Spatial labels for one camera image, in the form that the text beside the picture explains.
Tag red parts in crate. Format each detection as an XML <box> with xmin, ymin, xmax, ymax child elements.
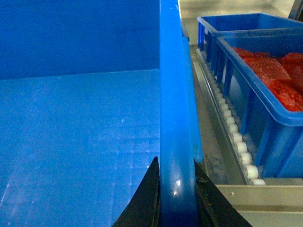
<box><xmin>233</xmin><ymin>47</ymin><xmax>303</xmax><ymax>112</ymax></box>

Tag large blue plastic crate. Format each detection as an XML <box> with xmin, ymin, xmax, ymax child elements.
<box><xmin>0</xmin><ymin>0</ymin><xmax>203</xmax><ymax>227</ymax></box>

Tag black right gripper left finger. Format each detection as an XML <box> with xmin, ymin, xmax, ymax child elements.
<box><xmin>113</xmin><ymin>157</ymin><xmax>160</xmax><ymax>227</ymax></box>

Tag blue crate with red parts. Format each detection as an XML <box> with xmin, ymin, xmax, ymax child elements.
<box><xmin>217</xmin><ymin>34</ymin><xmax>303</xmax><ymax>178</ymax></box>

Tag white roller track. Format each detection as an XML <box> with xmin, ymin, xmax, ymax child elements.
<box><xmin>194</xmin><ymin>48</ymin><xmax>266</xmax><ymax>186</ymax></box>

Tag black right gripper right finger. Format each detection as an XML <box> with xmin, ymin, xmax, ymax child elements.
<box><xmin>194</xmin><ymin>161</ymin><xmax>251</xmax><ymax>227</ymax></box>

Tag blue crate behind red parts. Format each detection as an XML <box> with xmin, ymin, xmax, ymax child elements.
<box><xmin>196</xmin><ymin>13</ymin><xmax>303</xmax><ymax>81</ymax></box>

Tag steel roller shelf rack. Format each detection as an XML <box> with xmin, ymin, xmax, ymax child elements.
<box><xmin>179</xmin><ymin>0</ymin><xmax>303</xmax><ymax>227</ymax></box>

